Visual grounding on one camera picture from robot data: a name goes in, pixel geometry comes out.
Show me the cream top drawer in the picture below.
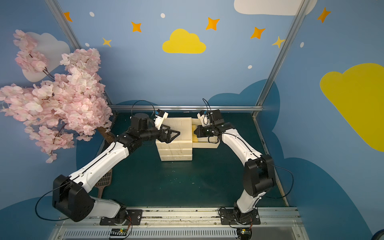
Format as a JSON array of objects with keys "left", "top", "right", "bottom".
[{"left": 192, "top": 119, "right": 220, "bottom": 149}]

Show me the cream drawer cabinet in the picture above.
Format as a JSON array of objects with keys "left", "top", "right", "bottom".
[{"left": 156, "top": 117, "right": 193, "bottom": 162}]

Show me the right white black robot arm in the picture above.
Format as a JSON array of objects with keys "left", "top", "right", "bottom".
[{"left": 194, "top": 110, "right": 276, "bottom": 218}]

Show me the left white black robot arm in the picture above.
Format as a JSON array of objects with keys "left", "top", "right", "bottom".
[{"left": 52, "top": 113, "right": 180, "bottom": 225}]

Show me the brown slotted spatula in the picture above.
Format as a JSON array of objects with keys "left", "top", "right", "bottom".
[{"left": 95, "top": 169, "right": 113, "bottom": 190}]

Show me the left green circuit board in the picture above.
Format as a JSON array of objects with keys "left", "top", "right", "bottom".
[{"left": 109, "top": 229, "right": 129, "bottom": 240}]

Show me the pink cherry blossom tree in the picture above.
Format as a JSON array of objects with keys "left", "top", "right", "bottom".
[{"left": 1, "top": 30, "right": 113, "bottom": 163}]

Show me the right small circuit board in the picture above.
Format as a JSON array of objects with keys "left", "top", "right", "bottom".
[{"left": 236, "top": 228, "right": 252, "bottom": 240}]

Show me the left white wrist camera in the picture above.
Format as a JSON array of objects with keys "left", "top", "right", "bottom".
[{"left": 154, "top": 109, "right": 169, "bottom": 130}]

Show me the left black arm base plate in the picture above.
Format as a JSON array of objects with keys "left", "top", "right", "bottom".
[{"left": 100, "top": 209, "right": 143, "bottom": 226}]

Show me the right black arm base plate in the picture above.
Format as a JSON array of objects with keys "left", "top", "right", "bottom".
[{"left": 218, "top": 208, "right": 261, "bottom": 226}]

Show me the aluminium front rail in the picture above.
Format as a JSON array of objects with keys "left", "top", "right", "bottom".
[{"left": 49, "top": 208, "right": 309, "bottom": 240}]

